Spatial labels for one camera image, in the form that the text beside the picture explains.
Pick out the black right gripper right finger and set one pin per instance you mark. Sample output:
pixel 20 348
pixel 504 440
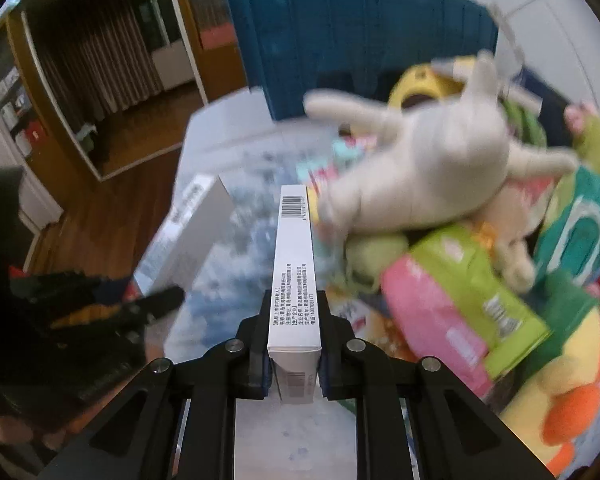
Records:
pixel 415 420

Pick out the blue plastic crate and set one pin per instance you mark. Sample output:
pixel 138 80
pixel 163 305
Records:
pixel 289 47

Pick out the white flat box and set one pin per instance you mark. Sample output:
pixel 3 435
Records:
pixel 195 221

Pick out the pink green wipes pack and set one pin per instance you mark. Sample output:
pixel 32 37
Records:
pixel 447 302

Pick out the white barcode box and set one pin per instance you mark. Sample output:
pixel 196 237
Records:
pixel 294 335

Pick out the yellow duck plush toy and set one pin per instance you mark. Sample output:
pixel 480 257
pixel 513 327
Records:
pixel 562 399

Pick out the cream rabbit plush toy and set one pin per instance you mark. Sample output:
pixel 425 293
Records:
pixel 438 162

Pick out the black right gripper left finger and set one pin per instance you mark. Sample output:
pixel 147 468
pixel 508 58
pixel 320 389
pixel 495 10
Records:
pixel 174 420

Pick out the teal wipes pack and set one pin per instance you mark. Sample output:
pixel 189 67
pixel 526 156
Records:
pixel 569 238

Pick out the wooden framed mirror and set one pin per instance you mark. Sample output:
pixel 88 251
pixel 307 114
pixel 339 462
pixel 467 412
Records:
pixel 106 84

